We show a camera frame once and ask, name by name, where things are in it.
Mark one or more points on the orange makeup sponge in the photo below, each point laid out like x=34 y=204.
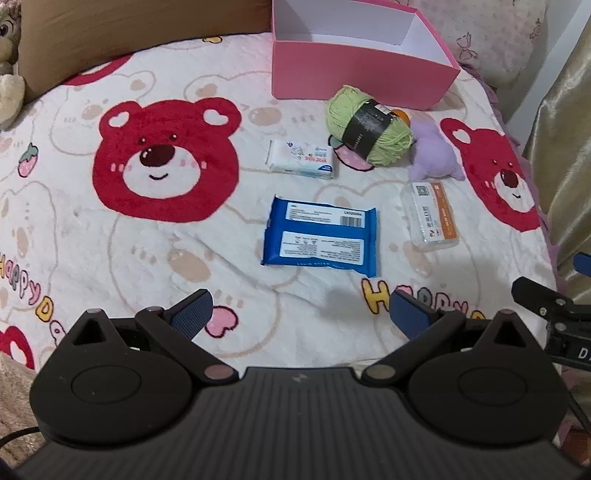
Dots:
x=400 y=116

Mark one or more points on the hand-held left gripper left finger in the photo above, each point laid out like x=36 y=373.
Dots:
x=191 y=314

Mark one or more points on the green yarn ball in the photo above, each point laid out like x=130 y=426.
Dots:
x=341 y=110

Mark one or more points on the golden curtain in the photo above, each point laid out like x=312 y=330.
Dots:
x=568 y=138

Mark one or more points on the pink floral pillow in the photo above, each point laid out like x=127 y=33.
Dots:
x=498 y=37

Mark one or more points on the beige fluffy blanket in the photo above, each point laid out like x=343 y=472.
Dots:
x=18 y=397

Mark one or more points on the brown pillow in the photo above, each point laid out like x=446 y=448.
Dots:
x=115 y=41

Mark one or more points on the bear printed blanket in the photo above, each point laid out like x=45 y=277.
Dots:
x=69 y=207

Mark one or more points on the clear box with orange label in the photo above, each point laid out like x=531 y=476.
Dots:
x=429 y=217

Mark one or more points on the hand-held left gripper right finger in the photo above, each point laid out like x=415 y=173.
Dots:
x=408 y=316

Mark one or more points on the purple plush toy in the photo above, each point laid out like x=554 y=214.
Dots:
x=434 y=152

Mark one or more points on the grey rabbit plush toy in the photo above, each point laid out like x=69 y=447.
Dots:
x=9 y=55

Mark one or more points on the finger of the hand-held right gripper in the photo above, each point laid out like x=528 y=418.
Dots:
x=542 y=300
x=584 y=264

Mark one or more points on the white tissue pack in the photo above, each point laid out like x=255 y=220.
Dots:
x=300 y=159

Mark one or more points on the blue wet wipes pack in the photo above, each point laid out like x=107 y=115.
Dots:
x=318 y=240

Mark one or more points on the pink cardboard box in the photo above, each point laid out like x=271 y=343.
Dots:
x=360 y=78

